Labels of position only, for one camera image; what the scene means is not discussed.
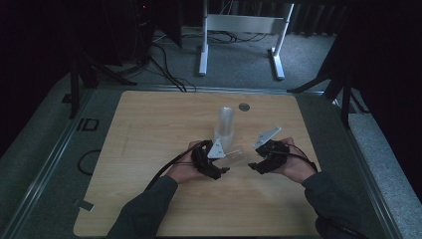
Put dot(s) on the clear disposable cup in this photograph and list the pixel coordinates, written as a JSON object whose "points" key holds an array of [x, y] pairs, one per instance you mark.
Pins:
{"points": [[236, 156]]}

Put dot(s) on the grey tape piece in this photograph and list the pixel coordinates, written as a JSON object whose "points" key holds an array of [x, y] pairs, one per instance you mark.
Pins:
{"points": [[84, 205]]}

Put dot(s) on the dark curtain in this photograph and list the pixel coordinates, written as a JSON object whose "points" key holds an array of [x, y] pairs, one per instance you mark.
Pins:
{"points": [[315, 16]]}

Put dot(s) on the person's left hand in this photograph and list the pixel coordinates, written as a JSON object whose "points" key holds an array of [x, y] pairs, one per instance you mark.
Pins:
{"points": [[182, 171]]}

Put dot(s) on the person's right hand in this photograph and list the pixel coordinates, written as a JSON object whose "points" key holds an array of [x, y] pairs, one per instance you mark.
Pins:
{"points": [[298, 167]]}

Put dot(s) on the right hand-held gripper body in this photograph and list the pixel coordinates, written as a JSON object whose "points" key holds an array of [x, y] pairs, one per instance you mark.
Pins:
{"points": [[277, 154]]}

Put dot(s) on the stack of clear plastic cups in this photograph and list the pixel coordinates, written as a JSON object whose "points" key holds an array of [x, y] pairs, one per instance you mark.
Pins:
{"points": [[224, 127]]}

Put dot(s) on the grey round table grommet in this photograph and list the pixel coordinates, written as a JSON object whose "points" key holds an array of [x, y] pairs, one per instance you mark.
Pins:
{"points": [[244, 107]]}

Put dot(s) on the white metal table frame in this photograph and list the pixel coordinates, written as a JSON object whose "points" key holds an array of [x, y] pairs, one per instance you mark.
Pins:
{"points": [[244, 24]]}

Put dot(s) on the dark equipment rack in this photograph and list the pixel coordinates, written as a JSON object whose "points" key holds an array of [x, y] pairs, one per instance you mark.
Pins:
{"points": [[132, 30]]}

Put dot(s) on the black tripod stand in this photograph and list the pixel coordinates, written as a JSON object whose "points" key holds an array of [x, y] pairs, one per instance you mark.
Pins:
{"points": [[74, 86], [345, 99]]}

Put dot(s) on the metal rail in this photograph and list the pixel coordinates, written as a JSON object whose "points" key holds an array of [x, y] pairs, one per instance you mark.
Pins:
{"points": [[371, 179], [43, 176], [232, 89]]}

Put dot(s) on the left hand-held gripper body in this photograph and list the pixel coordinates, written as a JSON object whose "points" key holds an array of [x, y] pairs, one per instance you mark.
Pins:
{"points": [[202, 159]]}

